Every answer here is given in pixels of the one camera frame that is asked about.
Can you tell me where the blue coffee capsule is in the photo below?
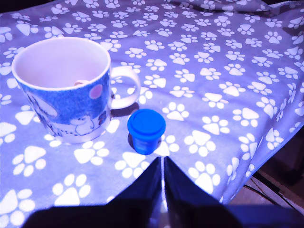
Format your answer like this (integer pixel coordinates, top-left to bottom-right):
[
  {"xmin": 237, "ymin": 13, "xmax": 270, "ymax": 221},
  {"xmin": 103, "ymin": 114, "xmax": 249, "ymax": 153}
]
[{"xmin": 127, "ymin": 108, "xmax": 166, "ymax": 155}]

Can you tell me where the blue and white cartoon mug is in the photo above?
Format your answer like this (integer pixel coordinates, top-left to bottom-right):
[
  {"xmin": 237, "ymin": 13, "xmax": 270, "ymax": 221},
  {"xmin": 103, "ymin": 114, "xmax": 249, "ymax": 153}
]
[{"xmin": 11, "ymin": 36, "xmax": 141, "ymax": 145}]

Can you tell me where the grey paw print blanket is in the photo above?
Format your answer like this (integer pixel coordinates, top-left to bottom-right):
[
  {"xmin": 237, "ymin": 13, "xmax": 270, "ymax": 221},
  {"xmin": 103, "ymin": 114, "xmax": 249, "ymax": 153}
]
[{"xmin": 0, "ymin": 0, "xmax": 304, "ymax": 221}]

